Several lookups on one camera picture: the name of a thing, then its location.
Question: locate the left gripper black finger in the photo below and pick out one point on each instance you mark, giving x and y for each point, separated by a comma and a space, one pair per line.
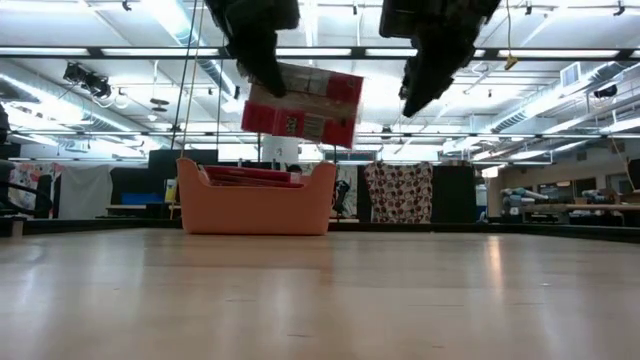
262, 67

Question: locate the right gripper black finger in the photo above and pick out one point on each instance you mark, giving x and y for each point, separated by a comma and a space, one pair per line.
425, 85
405, 82

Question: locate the thin black crossbar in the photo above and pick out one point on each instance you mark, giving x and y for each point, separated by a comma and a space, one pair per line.
450, 135

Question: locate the yellow hanging hook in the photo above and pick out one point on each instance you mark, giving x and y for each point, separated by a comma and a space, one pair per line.
511, 62

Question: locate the white cylinder container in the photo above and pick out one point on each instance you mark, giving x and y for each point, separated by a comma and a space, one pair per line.
280, 152

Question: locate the brown circle-patterned cloth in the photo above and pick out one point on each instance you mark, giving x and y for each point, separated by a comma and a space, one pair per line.
398, 192

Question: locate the black partition panel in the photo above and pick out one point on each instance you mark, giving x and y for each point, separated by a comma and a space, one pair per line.
454, 195

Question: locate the large black screen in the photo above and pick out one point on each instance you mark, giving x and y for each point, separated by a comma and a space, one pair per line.
165, 160

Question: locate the orange plastic basket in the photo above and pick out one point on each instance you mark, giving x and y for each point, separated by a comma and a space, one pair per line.
255, 210

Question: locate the thick black overhead beam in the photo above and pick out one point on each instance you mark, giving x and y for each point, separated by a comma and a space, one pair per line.
100, 52

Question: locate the yellow sign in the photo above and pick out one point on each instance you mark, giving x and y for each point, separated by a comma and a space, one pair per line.
170, 191

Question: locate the black ceiling light cluster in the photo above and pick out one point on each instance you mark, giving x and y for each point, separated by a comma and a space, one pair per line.
87, 80

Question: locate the small black ceiling fixture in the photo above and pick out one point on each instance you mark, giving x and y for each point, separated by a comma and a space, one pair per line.
606, 91

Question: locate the blue bin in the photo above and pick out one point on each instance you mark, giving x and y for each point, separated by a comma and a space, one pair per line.
142, 199

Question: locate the wooden background table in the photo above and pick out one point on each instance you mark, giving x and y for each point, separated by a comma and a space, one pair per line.
580, 207

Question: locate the white hanging sheet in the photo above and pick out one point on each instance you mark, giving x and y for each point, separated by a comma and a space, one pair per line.
85, 192

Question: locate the black office chair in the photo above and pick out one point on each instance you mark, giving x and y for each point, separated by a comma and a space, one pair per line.
42, 197

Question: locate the floral hanging cloth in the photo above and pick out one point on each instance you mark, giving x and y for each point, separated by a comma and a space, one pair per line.
30, 182

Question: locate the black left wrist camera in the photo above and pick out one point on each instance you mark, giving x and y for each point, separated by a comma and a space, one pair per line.
286, 14

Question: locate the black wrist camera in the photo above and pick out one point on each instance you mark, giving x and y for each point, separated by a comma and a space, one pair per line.
397, 17
286, 14

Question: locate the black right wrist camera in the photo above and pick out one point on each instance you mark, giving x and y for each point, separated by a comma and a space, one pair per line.
397, 17

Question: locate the black table edge rail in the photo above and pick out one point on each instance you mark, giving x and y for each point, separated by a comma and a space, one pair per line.
100, 226

